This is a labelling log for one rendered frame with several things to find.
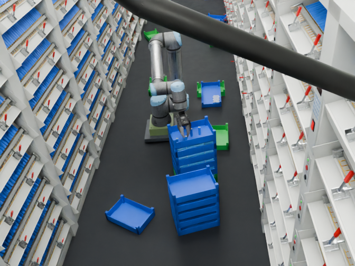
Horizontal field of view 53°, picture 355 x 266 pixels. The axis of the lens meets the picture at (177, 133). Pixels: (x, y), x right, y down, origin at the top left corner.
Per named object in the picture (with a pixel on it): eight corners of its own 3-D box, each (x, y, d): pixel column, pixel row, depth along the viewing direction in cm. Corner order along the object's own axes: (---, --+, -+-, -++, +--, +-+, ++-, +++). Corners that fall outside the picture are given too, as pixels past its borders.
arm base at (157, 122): (152, 129, 326) (151, 120, 319) (150, 116, 340) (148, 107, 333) (173, 124, 327) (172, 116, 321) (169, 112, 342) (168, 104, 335)
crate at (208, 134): (174, 149, 244) (173, 140, 240) (168, 133, 260) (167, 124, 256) (216, 140, 249) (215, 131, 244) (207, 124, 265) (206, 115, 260)
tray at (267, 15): (274, 58, 174) (268, 32, 167) (258, 16, 223) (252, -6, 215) (317, 44, 169) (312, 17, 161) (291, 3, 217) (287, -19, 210)
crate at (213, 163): (177, 174, 259) (176, 167, 254) (171, 158, 275) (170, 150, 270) (217, 165, 263) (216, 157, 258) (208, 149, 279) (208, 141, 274)
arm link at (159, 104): (151, 107, 333) (149, 92, 321) (170, 106, 333) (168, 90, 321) (151, 118, 321) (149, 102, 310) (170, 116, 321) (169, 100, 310)
